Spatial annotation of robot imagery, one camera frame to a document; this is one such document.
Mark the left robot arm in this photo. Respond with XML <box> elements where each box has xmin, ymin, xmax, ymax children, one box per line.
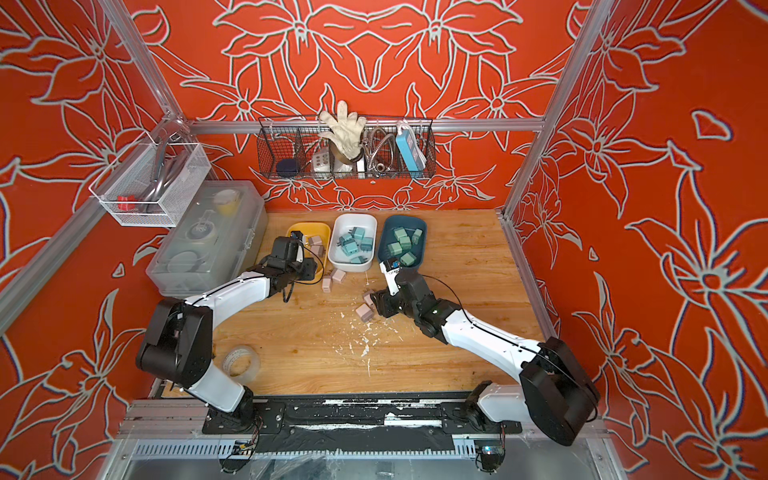
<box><xmin>136</xmin><ymin>231</ymin><xmax>318</xmax><ymax>427</ymax></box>

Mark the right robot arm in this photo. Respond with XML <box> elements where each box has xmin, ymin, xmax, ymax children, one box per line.
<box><xmin>372</xmin><ymin>259</ymin><xmax>600</xmax><ymax>446</ymax></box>

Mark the yellow storage box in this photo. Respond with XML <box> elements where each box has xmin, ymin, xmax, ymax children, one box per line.
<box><xmin>287</xmin><ymin>222</ymin><xmax>331</xmax><ymax>281</ymax></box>

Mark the white storage box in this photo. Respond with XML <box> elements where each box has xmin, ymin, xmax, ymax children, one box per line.
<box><xmin>328</xmin><ymin>213</ymin><xmax>378</xmax><ymax>273</ymax></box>

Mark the dark teal storage box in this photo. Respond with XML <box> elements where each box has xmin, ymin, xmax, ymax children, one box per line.
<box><xmin>377</xmin><ymin>215</ymin><xmax>428</xmax><ymax>268</ymax></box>

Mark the light blue box in basket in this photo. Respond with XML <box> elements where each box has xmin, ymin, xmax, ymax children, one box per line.
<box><xmin>395</xmin><ymin>120</ymin><xmax>426</xmax><ymax>178</ymax></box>

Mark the clear plastic lidded container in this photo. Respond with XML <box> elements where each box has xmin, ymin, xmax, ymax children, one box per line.
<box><xmin>146</xmin><ymin>181</ymin><xmax>268</xmax><ymax>298</ymax></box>

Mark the clear tape roll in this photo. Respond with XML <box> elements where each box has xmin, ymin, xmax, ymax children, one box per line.
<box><xmin>222</xmin><ymin>345</ymin><xmax>261</xmax><ymax>385</ymax></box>

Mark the white socket cube in basket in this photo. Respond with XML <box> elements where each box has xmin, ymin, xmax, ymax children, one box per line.
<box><xmin>311</xmin><ymin>148</ymin><xmax>332</xmax><ymax>179</ymax></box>

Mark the cream rubber glove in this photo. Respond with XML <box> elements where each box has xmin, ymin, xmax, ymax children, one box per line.
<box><xmin>318</xmin><ymin>100</ymin><xmax>367</xmax><ymax>161</ymax></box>

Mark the red object in basket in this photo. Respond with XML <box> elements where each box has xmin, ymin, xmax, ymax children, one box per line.
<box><xmin>117</xmin><ymin>195</ymin><xmax>137</xmax><ymax>212</ymax></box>

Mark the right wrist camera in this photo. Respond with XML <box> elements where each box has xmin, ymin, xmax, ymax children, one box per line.
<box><xmin>379</xmin><ymin>257</ymin><xmax>401</xmax><ymax>296</ymax></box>

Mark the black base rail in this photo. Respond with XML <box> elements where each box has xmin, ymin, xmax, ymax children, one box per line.
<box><xmin>201</xmin><ymin>392</ymin><xmax>523</xmax><ymax>436</ymax></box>

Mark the black wire wall basket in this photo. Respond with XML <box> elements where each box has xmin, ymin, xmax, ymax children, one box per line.
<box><xmin>256</xmin><ymin>112</ymin><xmax>437</xmax><ymax>181</ymax></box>

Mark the white wire basket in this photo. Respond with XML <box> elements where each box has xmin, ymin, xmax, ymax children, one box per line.
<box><xmin>88</xmin><ymin>139</ymin><xmax>211</xmax><ymax>228</ymax></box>

